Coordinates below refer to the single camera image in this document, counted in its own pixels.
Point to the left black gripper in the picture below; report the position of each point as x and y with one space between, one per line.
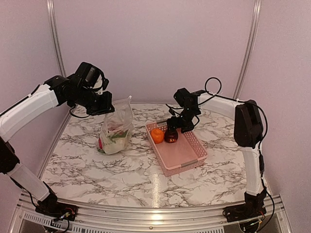
106 104

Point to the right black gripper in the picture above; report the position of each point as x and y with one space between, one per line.
172 119

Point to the dark red knitted beet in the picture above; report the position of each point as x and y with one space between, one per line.
171 136

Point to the orange knitted fruit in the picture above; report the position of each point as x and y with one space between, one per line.
157 135

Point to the pink plastic basket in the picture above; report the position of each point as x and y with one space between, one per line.
184 154

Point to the clear zip top bag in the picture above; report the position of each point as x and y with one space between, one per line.
117 128

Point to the red knitted apple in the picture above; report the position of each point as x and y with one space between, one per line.
100 146

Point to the white knitted vegetable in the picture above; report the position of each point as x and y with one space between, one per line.
112 147
113 136

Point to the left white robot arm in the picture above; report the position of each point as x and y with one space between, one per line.
52 93

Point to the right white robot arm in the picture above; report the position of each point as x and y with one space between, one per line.
248 128

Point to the left aluminium frame post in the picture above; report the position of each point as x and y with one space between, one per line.
55 37

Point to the aluminium frame post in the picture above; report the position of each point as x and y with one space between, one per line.
55 37
249 47

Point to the right aluminium frame post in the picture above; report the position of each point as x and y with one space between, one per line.
249 47

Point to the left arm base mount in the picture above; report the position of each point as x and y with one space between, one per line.
52 207

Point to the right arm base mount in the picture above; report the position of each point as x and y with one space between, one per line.
253 206

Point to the aluminium front rail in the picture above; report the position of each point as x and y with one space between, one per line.
95 218

